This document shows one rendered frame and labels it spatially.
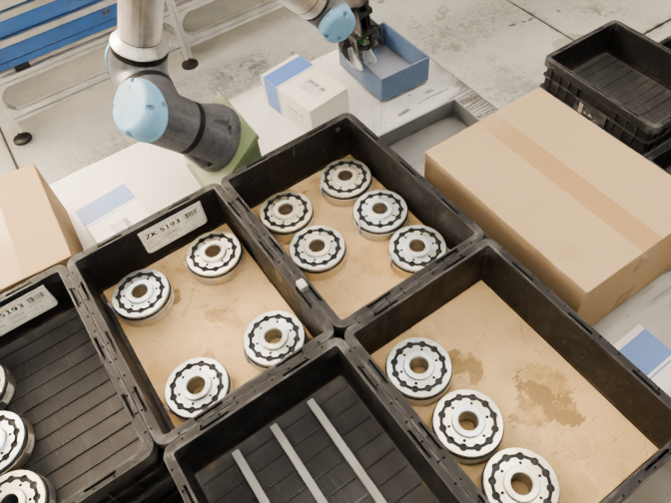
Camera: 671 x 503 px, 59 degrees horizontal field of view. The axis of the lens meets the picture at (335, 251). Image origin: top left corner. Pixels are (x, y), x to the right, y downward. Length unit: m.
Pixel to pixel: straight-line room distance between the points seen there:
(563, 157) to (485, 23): 2.01
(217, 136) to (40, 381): 0.58
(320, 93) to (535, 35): 1.77
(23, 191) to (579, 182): 1.09
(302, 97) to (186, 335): 0.68
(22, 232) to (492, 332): 0.91
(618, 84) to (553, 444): 1.35
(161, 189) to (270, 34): 1.80
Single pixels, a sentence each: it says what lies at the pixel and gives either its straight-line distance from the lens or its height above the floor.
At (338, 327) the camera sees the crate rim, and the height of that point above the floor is 0.93.
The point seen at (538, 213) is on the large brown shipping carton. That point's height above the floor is 0.90.
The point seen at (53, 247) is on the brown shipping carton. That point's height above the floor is 0.86.
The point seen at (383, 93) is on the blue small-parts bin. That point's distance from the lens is 1.55.
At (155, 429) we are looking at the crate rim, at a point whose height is 0.93.
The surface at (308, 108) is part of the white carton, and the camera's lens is 1.45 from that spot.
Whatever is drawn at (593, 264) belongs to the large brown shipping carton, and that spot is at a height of 0.90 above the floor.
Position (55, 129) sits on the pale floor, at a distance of 3.00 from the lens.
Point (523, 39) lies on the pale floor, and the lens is 3.06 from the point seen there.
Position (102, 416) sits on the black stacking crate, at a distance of 1.06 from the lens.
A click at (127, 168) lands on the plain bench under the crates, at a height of 0.70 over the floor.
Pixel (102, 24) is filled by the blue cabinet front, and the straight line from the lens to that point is 2.86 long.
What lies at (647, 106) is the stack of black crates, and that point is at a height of 0.49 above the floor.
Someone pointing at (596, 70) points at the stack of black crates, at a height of 0.49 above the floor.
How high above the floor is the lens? 1.72
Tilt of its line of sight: 54 degrees down
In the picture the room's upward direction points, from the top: 8 degrees counter-clockwise
